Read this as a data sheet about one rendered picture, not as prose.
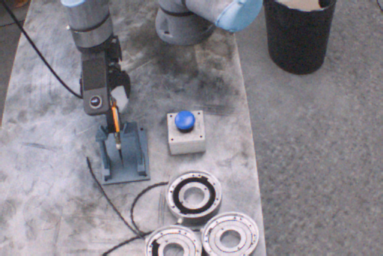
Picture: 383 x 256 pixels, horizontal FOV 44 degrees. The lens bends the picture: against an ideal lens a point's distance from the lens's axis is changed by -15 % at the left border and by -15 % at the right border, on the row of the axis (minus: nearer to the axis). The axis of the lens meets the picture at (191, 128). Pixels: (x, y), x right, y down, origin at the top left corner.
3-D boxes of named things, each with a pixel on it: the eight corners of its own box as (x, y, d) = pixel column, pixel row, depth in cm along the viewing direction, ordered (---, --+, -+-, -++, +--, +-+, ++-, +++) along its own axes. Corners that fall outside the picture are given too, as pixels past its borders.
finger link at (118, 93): (134, 90, 106) (122, 61, 98) (135, 114, 102) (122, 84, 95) (120, 93, 106) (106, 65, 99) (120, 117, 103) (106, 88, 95)
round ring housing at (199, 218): (184, 171, 107) (182, 160, 104) (232, 191, 104) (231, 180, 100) (158, 212, 102) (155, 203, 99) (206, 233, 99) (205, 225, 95)
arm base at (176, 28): (155, 10, 135) (151, -17, 127) (212, 4, 135) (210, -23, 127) (155, 49, 127) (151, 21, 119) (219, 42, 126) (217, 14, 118)
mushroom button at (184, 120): (197, 139, 108) (195, 124, 104) (176, 141, 108) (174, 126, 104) (196, 123, 110) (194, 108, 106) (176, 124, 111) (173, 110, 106)
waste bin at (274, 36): (338, 78, 219) (348, 11, 184) (268, 84, 220) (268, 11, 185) (320, 26, 239) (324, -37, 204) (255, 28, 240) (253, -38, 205)
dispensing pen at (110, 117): (116, 174, 104) (100, 93, 98) (117, 165, 108) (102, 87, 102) (126, 173, 104) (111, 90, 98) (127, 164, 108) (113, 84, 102)
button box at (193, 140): (206, 151, 109) (205, 138, 105) (171, 155, 109) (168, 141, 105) (203, 118, 114) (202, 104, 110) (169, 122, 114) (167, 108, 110)
